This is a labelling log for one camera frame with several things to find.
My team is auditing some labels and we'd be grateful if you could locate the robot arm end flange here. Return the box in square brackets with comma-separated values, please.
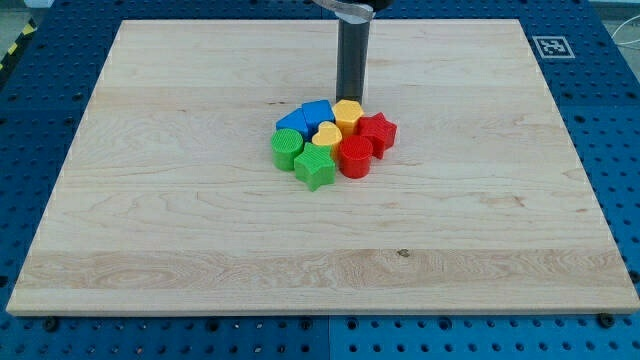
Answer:
[312, 0, 394, 24]

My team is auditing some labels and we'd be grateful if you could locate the green star block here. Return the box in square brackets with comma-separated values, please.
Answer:
[294, 142, 336, 191]

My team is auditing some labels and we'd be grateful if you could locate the red star block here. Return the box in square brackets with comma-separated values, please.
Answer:
[357, 112, 397, 159]

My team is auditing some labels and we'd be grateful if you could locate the red cylinder block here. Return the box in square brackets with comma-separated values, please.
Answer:
[339, 135, 373, 179]

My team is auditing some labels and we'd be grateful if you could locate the yellow heart block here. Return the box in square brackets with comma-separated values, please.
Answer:
[312, 121, 343, 160]

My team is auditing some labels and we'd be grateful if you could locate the green cylinder block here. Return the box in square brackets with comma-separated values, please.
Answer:
[271, 128, 304, 171]

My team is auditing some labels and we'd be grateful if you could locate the blue triangle block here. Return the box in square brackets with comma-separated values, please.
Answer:
[275, 108, 310, 141]

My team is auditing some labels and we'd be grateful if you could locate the blue cube block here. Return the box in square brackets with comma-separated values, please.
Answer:
[301, 99, 335, 135]

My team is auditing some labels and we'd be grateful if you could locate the yellow hexagon block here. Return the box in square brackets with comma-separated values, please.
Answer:
[332, 99, 364, 139]

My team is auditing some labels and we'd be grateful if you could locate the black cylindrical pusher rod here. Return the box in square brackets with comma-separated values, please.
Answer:
[336, 20, 370, 102]

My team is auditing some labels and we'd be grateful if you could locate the wooden board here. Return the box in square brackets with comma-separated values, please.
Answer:
[7, 19, 639, 316]

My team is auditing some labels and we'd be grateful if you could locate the white fiducial marker tag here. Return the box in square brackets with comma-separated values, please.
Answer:
[532, 35, 575, 59]

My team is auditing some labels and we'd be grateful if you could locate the black bolt left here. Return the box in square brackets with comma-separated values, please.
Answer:
[42, 316, 59, 333]

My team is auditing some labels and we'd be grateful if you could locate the black bolt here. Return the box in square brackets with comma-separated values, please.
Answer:
[42, 316, 59, 333]
[597, 313, 616, 329]

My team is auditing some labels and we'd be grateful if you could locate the black bolt right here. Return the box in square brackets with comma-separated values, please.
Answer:
[597, 313, 616, 329]

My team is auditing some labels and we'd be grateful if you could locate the white cable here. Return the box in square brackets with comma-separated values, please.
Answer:
[610, 13, 640, 50]

